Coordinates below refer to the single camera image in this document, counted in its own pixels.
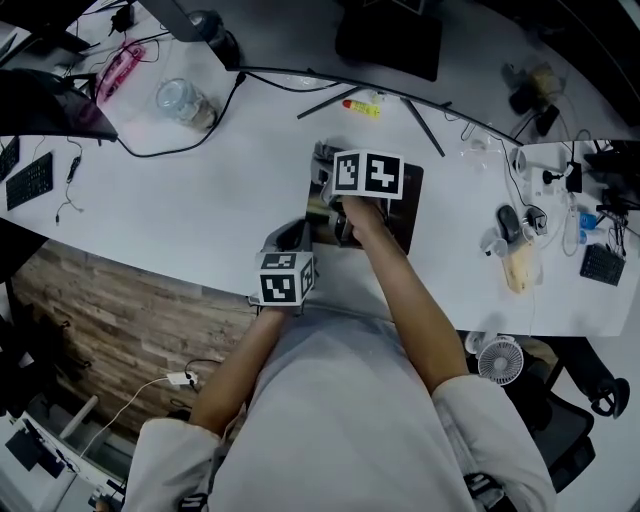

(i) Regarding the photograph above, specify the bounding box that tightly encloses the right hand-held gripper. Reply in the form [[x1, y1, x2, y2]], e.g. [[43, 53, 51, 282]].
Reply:
[[312, 148, 405, 249]]

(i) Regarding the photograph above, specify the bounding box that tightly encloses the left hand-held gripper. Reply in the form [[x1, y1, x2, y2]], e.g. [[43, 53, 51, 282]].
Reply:
[[248, 218, 320, 317]]

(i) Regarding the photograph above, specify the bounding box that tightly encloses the purple fluffy sock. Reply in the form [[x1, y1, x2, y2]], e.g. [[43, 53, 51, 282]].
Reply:
[[310, 141, 344, 174]]

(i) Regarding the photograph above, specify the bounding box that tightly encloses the dark printed mouse pad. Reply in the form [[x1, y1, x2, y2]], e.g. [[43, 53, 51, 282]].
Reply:
[[304, 142, 425, 257]]

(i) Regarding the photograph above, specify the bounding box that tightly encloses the person's left forearm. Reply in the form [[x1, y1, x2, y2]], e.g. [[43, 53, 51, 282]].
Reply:
[[189, 304, 289, 441]]

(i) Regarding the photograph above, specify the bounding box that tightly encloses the person's right forearm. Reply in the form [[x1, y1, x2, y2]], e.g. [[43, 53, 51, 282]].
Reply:
[[360, 232, 471, 396]]

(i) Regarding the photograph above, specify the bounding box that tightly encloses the black computer mouse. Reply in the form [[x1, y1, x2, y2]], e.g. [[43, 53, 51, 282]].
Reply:
[[496, 204, 524, 245]]

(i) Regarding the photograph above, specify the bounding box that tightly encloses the person's right hand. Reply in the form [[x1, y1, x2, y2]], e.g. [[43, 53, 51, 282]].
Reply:
[[344, 197, 396, 246]]

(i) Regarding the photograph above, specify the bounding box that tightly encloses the yellow tube red cap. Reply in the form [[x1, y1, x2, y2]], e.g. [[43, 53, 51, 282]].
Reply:
[[342, 98, 382, 119]]

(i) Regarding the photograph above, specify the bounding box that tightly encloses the black curved monitor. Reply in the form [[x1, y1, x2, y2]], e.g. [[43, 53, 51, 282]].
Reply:
[[142, 0, 631, 159]]

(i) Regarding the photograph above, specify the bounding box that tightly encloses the glass jar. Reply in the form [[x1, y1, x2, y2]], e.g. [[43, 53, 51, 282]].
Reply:
[[155, 77, 219, 131]]

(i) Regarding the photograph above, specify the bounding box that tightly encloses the clear plastic wrapper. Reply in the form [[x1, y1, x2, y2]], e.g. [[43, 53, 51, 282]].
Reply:
[[459, 134, 501, 171]]

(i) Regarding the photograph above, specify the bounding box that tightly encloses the small white cup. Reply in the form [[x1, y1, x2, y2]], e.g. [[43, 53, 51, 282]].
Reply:
[[480, 227, 509, 259]]

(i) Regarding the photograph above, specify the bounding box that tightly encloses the person's white shirt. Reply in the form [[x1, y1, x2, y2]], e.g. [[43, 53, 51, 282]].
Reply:
[[124, 289, 559, 512]]

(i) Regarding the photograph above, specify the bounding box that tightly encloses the small black grey charger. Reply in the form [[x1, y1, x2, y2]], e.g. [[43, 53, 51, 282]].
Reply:
[[524, 207, 549, 235]]

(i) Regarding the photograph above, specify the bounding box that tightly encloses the pink translucent case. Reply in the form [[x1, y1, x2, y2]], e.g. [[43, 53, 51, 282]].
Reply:
[[94, 39, 147, 104]]

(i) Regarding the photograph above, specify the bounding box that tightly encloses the white desk fan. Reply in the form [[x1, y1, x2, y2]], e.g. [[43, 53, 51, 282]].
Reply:
[[464, 332, 525, 386]]

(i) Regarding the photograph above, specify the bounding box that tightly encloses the black keyboard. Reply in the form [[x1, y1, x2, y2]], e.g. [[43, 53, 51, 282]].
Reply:
[[579, 243, 626, 287], [5, 151, 54, 211], [0, 135, 21, 181]]

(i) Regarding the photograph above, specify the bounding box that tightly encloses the white bar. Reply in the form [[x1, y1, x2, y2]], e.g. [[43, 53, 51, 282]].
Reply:
[[59, 394, 100, 441]]

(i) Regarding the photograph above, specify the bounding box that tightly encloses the black floor equipment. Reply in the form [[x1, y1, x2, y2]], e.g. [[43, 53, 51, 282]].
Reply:
[[0, 299, 66, 416]]

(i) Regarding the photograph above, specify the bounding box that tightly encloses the large black flat monitor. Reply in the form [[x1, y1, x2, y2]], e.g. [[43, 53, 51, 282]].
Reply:
[[584, 139, 640, 211]]

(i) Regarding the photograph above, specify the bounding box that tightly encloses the black mesh office chair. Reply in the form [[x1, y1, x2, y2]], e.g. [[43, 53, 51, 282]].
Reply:
[[524, 339, 631, 494]]

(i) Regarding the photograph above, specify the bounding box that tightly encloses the black monitor cable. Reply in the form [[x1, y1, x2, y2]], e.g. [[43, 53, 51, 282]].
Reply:
[[115, 72, 247, 159]]

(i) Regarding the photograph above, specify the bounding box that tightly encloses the white floor cable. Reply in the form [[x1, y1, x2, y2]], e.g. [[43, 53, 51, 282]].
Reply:
[[79, 375, 171, 457]]

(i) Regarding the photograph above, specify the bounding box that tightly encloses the thin black earphone cable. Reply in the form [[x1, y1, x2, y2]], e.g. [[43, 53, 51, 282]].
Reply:
[[53, 137, 84, 226]]

